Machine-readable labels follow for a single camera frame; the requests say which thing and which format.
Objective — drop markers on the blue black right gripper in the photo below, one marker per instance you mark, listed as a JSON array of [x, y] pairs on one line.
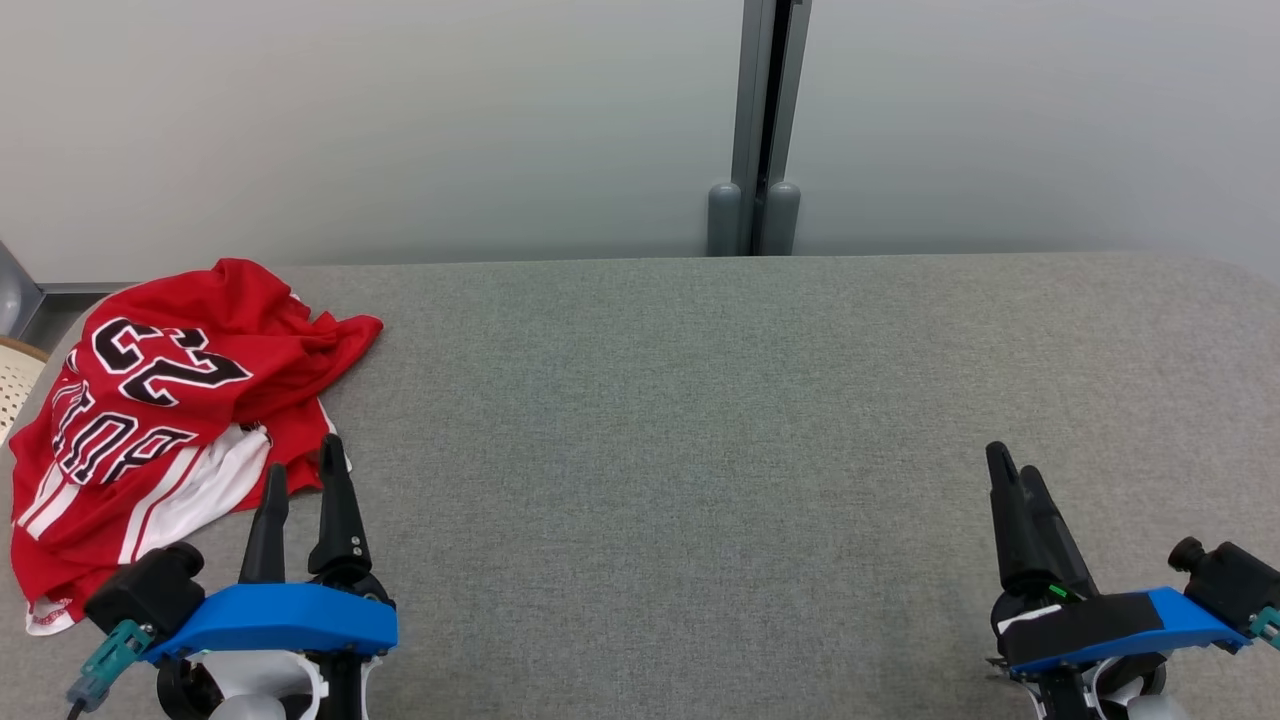
[[1100, 625]]

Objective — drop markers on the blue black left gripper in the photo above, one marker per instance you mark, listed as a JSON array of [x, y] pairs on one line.
[[290, 618]]

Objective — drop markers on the red basketball jersey top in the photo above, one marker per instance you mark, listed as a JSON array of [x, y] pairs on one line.
[[270, 330]]

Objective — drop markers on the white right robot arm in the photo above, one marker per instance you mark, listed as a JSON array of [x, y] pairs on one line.
[[1145, 705]]

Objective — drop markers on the cream perforated laundry basket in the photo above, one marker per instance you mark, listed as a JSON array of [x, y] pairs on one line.
[[18, 385]]

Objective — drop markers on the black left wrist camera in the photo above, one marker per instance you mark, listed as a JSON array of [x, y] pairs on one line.
[[150, 590]]

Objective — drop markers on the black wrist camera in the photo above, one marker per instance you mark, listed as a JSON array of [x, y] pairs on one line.
[[150, 590], [1235, 580]]

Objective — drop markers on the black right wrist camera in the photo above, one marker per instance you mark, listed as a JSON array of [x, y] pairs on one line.
[[1235, 580]]

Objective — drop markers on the grey metal frame leg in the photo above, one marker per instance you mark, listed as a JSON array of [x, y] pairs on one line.
[[15, 295]]

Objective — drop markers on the grey partition post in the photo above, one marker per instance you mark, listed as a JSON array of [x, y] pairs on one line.
[[760, 120]]

